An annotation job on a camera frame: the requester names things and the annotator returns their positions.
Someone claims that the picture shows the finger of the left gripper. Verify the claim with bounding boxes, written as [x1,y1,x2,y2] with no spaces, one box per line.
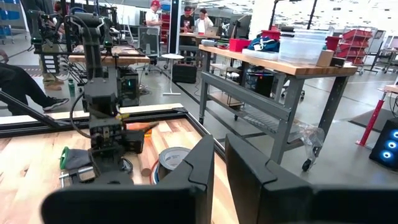
[93,151,109,184]
[107,151,134,184]

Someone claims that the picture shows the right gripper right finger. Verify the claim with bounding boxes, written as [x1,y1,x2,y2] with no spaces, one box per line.
[225,134,398,224]

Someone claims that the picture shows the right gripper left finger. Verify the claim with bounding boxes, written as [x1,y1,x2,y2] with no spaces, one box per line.
[42,134,216,224]

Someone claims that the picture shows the black C-clamp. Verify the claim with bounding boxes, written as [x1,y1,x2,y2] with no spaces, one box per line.
[58,166,98,189]

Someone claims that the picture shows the white tape roll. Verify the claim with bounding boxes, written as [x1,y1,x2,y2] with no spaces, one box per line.
[150,146,193,185]

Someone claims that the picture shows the clear plastic wrap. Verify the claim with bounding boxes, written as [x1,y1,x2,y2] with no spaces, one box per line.
[292,121,326,158]

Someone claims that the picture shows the wood-topped robot table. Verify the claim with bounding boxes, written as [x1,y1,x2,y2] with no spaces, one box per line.
[67,45,152,108]

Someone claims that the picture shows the black equipment case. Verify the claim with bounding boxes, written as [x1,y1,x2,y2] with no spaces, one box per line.
[172,63,198,84]

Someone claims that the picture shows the grey office chair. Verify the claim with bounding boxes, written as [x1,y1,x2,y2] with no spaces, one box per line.
[138,26,161,58]

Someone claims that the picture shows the grey wood-topped workbench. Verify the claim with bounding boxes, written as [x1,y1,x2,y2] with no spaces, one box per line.
[198,44,358,172]

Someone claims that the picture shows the black box blue rings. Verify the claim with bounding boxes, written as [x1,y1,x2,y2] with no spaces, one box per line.
[369,118,398,172]

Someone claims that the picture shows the black computer tower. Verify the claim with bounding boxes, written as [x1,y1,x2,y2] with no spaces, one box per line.
[248,72,276,98]

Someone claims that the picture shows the flat clear plastic container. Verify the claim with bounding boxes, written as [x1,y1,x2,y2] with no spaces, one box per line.
[242,49,279,60]

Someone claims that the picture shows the small cardboard box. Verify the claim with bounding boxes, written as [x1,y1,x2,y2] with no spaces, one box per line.
[316,49,335,68]

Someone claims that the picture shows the red plastic bin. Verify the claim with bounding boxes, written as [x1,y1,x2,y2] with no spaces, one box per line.
[261,30,280,40]
[229,39,251,52]

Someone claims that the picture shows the large clear plastic container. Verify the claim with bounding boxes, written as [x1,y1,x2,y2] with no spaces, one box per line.
[278,29,330,65]

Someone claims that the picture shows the blue cloth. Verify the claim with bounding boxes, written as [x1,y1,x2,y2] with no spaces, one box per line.
[248,36,280,52]

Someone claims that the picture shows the rack of red bins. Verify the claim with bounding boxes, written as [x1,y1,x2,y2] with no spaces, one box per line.
[341,26,379,66]

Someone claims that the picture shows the red post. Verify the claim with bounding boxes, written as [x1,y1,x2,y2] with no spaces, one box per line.
[356,91,389,147]

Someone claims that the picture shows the black vertical post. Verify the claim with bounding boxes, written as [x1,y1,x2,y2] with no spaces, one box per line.
[169,0,182,54]

